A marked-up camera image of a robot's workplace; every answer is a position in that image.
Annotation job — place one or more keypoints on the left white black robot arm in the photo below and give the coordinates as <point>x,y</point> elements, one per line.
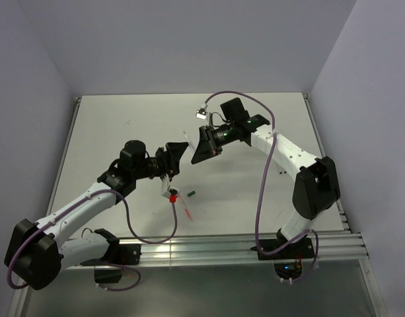
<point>38,251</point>

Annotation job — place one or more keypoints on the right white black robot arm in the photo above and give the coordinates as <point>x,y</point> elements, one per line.
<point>316,186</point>

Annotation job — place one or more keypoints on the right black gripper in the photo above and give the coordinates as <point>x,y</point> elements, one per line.
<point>207,146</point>

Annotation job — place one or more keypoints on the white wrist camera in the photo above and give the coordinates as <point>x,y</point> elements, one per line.
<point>203,114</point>
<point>167,190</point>

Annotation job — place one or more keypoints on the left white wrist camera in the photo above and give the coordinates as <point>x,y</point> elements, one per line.
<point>167,190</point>

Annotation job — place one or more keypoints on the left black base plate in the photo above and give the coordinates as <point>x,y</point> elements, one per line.
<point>126,254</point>

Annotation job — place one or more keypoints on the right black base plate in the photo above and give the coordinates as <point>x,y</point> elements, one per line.
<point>300,250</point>

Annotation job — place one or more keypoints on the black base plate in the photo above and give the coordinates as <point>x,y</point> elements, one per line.
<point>300,250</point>
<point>126,254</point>

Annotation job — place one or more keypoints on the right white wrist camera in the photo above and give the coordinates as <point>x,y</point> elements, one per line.
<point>203,114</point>

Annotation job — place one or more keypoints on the black box under rail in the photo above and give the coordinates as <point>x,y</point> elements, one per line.
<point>107,276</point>

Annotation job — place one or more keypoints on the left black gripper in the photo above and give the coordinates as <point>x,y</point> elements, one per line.
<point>170,166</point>

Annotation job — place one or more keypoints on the aluminium rail frame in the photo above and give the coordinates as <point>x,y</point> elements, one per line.
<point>201,250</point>

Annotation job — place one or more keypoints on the red pen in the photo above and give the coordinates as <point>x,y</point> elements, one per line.
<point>185,207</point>

